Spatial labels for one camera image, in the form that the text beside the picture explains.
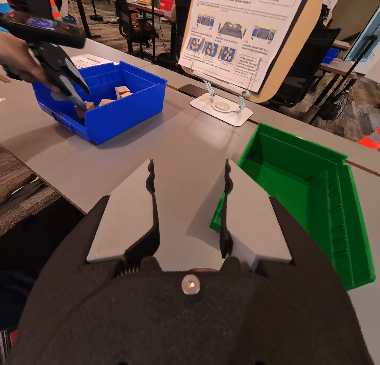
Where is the black bag strap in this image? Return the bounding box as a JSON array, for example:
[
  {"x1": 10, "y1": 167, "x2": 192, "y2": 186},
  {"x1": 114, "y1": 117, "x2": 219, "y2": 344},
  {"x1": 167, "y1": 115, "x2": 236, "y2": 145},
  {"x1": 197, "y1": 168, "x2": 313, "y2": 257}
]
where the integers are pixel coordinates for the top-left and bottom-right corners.
[{"x1": 0, "y1": 175, "x2": 46, "y2": 215}]

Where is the printed instruction sheet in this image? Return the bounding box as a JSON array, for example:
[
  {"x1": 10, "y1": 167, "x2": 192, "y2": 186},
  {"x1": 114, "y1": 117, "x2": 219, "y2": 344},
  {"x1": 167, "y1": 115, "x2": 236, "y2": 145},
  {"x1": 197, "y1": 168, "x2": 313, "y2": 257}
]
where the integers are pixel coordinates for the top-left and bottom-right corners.
[{"x1": 178, "y1": 0, "x2": 315, "y2": 94}]

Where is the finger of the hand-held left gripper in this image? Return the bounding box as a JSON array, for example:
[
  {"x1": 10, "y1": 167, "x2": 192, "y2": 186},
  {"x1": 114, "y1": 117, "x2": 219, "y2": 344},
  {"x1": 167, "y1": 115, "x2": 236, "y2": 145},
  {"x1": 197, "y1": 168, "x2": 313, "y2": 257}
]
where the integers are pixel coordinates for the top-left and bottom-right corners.
[
  {"x1": 63, "y1": 56, "x2": 91, "y2": 96},
  {"x1": 50, "y1": 73, "x2": 88, "y2": 111}
]

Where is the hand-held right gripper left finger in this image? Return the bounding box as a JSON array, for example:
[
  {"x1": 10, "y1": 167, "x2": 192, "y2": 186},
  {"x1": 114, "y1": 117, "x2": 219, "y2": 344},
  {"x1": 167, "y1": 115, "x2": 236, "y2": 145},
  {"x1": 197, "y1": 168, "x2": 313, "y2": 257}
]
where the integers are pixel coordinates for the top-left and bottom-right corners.
[{"x1": 86, "y1": 158, "x2": 161, "y2": 266}]

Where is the black rectangular plate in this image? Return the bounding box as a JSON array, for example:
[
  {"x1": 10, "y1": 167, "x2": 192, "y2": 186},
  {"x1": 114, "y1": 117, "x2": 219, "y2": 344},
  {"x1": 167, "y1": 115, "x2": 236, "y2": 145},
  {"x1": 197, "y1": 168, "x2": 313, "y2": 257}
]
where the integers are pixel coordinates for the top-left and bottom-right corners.
[{"x1": 178, "y1": 84, "x2": 208, "y2": 99}]

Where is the black office chair red detail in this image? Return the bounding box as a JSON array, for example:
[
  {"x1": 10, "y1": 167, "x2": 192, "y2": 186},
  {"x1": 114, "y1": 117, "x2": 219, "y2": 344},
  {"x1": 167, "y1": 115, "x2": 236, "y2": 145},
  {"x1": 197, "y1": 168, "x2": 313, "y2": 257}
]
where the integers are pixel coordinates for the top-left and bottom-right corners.
[{"x1": 119, "y1": 0, "x2": 162, "y2": 61}]

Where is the green plastic bin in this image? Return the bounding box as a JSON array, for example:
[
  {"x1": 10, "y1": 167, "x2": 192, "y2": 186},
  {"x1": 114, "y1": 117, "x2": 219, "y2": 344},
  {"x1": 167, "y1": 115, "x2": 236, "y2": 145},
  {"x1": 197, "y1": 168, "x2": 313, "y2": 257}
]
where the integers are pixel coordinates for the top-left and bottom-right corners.
[{"x1": 209, "y1": 122, "x2": 377, "y2": 291}]

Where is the black hanging bag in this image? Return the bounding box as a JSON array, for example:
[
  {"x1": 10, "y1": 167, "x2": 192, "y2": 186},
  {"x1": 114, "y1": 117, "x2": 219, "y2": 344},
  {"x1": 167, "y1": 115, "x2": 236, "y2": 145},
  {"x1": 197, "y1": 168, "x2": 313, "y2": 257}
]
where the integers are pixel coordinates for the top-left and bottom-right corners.
[{"x1": 321, "y1": 89, "x2": 349, "y2": 123}]

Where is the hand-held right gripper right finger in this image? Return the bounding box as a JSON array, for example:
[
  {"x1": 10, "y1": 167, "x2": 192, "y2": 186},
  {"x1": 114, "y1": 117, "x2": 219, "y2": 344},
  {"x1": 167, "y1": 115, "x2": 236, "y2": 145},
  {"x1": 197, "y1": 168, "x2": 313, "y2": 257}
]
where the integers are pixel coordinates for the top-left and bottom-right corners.
[{"x1": 219, "y1": 159, "x2": 293, "y2": 273}]

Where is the blue plastic bin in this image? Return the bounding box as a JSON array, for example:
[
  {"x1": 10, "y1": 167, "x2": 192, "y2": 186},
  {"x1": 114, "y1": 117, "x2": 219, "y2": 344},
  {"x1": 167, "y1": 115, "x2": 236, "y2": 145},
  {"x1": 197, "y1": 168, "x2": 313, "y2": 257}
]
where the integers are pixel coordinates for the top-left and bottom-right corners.
[{"x1": 31, "y1": 61, "x2": 168, "y2": 146}]

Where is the small blue background bin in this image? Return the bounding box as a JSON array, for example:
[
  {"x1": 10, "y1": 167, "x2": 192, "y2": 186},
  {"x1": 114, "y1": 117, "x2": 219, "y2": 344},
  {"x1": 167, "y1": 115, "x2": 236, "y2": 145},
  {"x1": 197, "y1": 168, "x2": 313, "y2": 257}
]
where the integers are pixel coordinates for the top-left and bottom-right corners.
[{"x1": 322, "y1": 47, "x2": 340, "y2": 64}]

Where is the printed paper sheet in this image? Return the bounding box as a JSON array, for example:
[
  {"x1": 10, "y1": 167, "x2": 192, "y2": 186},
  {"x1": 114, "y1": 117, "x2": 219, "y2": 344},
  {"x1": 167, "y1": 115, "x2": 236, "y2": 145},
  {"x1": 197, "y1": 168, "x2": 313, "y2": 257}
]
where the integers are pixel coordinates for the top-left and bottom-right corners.
[{"x1": 70, "y1": 54, "x2": 120, "y2": 70}]

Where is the wooden document stand white base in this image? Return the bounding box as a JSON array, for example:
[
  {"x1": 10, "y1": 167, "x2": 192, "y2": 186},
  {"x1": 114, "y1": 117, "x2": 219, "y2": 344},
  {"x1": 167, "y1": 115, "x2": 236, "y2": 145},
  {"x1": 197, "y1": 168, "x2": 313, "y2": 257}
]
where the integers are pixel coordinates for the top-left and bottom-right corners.
[{"x1": 178, "y1": 0, "x2": 324, "y2": 127}]

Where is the person's left hand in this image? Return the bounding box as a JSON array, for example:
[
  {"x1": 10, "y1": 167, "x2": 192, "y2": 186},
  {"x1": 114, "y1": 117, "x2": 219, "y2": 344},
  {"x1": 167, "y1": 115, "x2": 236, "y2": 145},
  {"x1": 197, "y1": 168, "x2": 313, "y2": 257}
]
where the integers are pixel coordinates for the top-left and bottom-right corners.
[{"x1": 0, "y1": 32, "x2": 60, "y2": 92}]

